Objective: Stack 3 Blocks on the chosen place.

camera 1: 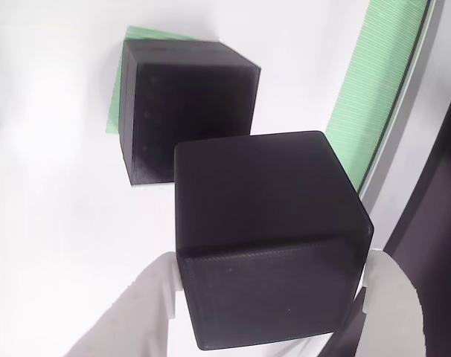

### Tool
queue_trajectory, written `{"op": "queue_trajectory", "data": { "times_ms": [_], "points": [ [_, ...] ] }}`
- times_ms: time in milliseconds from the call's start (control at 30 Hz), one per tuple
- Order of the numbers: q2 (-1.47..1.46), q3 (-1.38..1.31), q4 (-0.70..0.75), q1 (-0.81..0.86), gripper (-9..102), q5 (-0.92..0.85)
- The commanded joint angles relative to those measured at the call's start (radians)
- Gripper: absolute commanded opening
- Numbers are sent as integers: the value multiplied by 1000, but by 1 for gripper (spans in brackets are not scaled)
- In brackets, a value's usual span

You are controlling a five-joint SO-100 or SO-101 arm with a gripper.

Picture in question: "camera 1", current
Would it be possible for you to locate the grey table edge trim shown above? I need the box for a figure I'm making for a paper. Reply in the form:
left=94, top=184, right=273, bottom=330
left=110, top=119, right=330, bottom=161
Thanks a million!
left=359, top=0, right=445, bottom=204

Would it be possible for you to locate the black cube with seam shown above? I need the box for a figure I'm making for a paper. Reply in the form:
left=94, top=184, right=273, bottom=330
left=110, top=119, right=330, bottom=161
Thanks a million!
left=118, top=38, right=263, bottom=187

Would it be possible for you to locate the green striped square patch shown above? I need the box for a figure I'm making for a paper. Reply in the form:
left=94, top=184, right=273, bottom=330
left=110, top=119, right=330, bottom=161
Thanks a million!
left=104, top=25, right=215, bottom=135

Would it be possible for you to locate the green striped tape strip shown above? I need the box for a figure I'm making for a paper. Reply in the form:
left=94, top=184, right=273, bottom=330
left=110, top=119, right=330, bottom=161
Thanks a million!
left=324, top=0, right=433, bottom=193

